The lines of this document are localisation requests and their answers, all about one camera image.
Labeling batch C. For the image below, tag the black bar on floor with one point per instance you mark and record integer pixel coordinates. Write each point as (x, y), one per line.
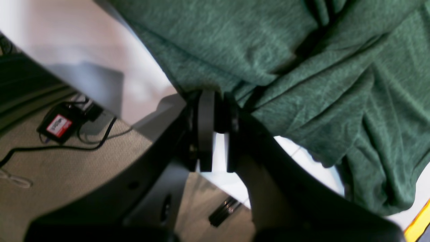
(226, 209)

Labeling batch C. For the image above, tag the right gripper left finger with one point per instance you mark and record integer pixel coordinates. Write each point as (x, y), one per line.
(141, 204)

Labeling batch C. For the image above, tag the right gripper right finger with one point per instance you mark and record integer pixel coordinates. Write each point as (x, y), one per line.
(288, 203)

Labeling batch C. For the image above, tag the dark green t-shirt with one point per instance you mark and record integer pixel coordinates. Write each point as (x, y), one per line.
(348, 80)

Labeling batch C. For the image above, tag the black power adapter red label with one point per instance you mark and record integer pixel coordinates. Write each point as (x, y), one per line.
(61, 122)

